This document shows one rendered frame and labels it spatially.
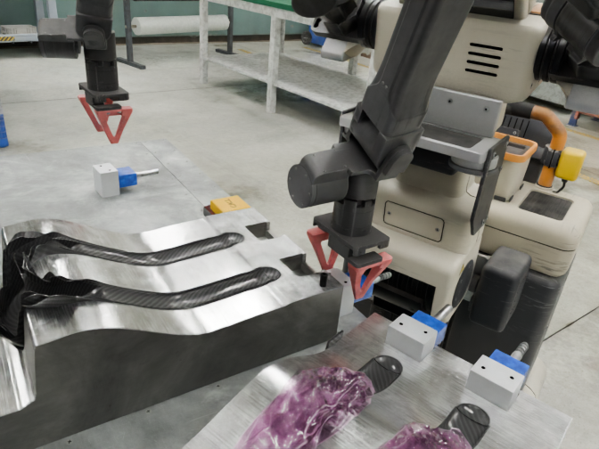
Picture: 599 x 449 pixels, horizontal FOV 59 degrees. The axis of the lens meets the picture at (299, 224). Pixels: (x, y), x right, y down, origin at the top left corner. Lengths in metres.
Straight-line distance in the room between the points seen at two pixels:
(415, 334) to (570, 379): 1.56
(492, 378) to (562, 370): 1.58
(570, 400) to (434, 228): 1.21
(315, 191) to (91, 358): 0.31
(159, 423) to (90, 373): 0.10
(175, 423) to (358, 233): 0.34
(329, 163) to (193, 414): 0.34
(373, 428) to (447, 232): 0.55
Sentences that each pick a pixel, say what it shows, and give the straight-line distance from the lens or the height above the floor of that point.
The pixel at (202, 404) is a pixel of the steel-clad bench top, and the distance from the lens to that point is 0.67.
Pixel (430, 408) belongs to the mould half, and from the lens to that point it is 0.62.
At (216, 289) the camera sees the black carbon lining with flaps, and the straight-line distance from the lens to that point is 0.70.
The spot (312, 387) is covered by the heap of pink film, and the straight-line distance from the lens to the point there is 0.51.
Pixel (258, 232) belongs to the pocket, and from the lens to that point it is 0.85.
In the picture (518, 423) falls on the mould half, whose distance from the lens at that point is 0.65.
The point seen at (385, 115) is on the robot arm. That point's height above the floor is 1.13.
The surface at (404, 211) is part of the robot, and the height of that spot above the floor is 0.86.
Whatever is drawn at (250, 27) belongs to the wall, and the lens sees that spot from 8.26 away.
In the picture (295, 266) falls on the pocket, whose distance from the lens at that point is 0.78.
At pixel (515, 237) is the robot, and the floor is 0.76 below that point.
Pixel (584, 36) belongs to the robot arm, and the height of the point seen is 1.22.
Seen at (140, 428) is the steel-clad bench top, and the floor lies 0.80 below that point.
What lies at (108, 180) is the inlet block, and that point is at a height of 0.84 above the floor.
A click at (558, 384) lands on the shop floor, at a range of 2.15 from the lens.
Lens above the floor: 1.28
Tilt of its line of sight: 28 degrees down
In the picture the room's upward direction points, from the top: 5 degrees clockwise
